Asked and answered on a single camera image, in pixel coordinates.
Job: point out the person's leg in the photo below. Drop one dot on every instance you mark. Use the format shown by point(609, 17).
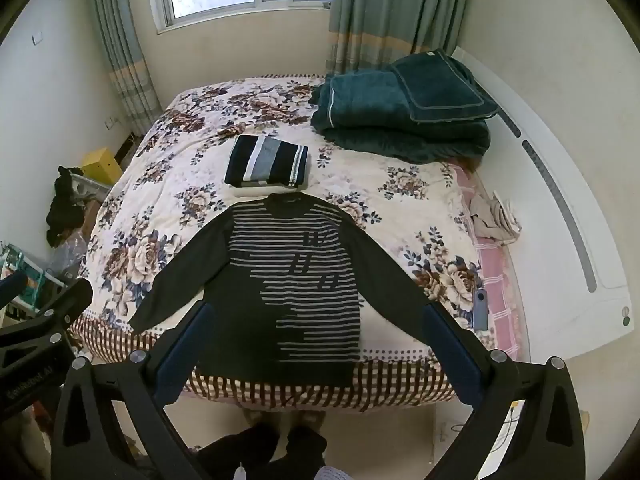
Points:
point(305, 452)
point(240, 452)

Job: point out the white headboard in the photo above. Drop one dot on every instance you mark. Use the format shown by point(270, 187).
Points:
point(550, 260)

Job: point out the yellow box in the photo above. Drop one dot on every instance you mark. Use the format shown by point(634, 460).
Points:
point(100, 165)

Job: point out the white wall socket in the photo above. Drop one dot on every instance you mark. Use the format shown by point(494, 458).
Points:
point(38, 38)
point(112, 122)

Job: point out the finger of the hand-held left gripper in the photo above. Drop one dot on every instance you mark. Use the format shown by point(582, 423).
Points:
point(60, 310)
point(12, 286)

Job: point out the crumpled beige cloth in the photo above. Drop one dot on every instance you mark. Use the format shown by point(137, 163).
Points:
point(495, 220)

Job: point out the grey phone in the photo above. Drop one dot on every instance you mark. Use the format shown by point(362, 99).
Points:
point(480, 310)

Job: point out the clear plastic bag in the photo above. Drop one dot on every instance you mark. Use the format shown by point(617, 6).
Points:
point(67, 260)

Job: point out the person's right leg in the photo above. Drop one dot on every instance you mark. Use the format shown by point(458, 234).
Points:
point(305, 452)

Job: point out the teal striped curtain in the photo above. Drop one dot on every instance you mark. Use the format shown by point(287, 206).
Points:
point(390, 15)
point(125, 50)

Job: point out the folded blue grey striped sweater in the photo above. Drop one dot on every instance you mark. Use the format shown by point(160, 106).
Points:
point(265, 160)

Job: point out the person's left leg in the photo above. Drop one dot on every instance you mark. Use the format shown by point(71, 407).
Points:
point(240, 452)

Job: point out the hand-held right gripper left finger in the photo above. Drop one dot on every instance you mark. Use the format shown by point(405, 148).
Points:
point(184, 352)

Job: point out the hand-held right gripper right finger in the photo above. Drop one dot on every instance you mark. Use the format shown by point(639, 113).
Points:
point(450, 355)

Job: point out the folded teal blanket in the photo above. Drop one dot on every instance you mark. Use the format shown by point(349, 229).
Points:
point(400, 110)

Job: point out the teal white rack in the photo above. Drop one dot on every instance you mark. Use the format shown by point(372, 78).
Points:
point(30, 270)

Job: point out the folded white garment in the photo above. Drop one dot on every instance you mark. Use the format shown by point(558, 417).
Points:
point(250, 191)

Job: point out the pink checked sheet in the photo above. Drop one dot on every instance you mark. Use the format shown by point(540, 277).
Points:
point(500, 280)

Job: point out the dark striped sweater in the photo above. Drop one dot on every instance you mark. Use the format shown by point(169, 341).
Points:
point(300, 285)

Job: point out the grey plastic frame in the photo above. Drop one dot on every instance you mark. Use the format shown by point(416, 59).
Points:
point(87, 187)

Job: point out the black garment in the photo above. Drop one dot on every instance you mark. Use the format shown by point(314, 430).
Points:
point(65, 205)

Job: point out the beige slipper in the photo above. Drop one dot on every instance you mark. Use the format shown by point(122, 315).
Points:
point(260, 417)

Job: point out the floral bedspread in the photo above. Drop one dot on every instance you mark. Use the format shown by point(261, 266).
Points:
point(175, 200)

